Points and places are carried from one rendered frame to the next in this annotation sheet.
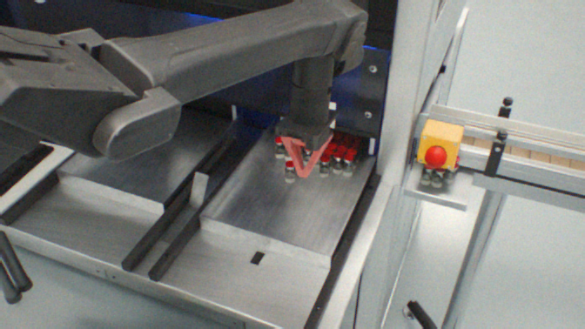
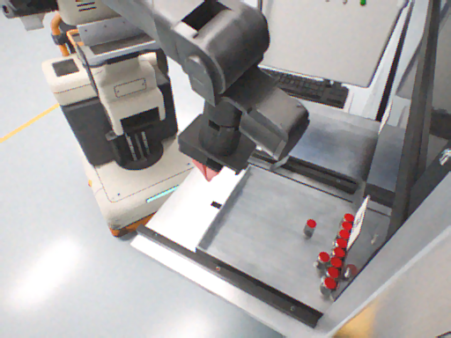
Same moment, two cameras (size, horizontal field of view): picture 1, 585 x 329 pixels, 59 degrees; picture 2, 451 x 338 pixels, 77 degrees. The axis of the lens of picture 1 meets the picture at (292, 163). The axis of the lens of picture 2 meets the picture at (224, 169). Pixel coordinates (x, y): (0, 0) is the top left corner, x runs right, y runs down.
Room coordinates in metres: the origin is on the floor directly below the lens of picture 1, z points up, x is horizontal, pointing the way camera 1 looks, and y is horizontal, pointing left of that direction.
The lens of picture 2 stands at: (0.67, -0.33, 1.45)
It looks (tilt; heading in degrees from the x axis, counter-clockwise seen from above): 48 degrees down; 96
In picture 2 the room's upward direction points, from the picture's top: straight up
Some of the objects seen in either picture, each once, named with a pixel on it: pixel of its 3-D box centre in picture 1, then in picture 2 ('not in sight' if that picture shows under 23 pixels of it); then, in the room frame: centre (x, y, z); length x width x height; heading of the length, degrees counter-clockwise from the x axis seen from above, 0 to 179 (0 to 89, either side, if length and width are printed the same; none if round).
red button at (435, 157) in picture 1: (436, 156); not in sight; (0.76, -0.27, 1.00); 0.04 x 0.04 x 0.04; 67
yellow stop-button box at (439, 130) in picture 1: (440, 142); not in sight; (0.80, -0.29, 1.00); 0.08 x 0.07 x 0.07; 157
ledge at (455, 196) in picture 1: (440, 179); not in sight; (0.83, -0.32, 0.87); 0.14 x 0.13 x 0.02; 157
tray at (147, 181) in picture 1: (157, 144); (334, 141); (0.92, 0.30, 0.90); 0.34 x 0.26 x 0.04; 157
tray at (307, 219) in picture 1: (298, 184); (294, 236); (0.79, -0.01, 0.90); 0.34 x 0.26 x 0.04; 157
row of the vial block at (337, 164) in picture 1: (313, 156); (336, 252); (0.87, -0.04, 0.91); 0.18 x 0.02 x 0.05; 67
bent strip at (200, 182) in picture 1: (184, 206); (261, 157); (0.71, 0.21, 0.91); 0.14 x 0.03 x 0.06; 156
